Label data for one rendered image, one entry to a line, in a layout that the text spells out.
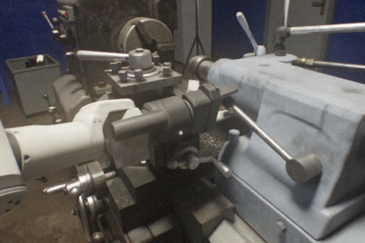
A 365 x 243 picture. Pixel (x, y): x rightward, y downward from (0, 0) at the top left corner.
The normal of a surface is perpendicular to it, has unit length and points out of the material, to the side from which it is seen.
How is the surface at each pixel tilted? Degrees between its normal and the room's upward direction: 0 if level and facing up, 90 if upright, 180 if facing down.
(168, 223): 0
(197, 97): 16
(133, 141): 55
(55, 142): 64
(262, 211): 90
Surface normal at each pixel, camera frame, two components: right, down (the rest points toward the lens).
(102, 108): 0.78, -0.32
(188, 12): 0.51, 0.33
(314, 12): -0.86, 0.23
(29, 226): -0.03, -0.91
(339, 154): -0.84, 0.00
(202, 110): 0.50, 0.57
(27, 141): 0.67, -0.56
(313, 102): -0.76, -0.25
